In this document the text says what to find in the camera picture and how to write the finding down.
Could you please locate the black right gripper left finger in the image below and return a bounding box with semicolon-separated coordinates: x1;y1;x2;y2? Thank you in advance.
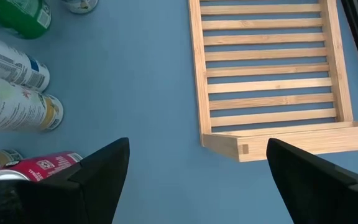
0;138;131;224

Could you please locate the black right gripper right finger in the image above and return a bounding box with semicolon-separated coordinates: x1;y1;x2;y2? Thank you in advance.
265;138;358;224

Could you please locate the wooden slatted shelf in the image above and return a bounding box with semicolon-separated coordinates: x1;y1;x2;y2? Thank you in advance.
187;0;358;163

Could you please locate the red Coca-Cola can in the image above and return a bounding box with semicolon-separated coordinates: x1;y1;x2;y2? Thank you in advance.
0;151;84;183

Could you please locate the Celsius Arctic Vibe can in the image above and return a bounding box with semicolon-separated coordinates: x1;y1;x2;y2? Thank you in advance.
0;29;51;93

